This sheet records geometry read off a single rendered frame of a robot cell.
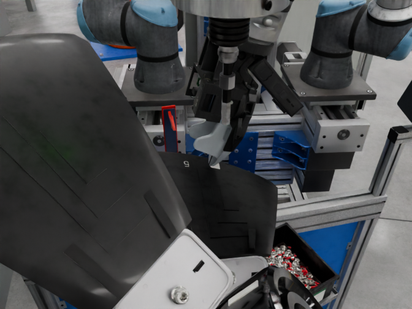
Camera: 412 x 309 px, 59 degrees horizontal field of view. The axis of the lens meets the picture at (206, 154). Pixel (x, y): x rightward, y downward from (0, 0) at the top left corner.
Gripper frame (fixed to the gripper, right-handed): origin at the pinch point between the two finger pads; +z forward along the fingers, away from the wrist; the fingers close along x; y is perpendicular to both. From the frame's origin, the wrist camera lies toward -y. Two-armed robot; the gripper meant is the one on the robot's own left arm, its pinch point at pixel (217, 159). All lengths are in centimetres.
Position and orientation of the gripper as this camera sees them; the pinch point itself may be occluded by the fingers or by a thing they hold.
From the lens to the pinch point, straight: 58.8
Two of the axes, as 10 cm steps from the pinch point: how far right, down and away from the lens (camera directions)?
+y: -9.3, -1.1, -3.6
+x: 2.3, 5.8, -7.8
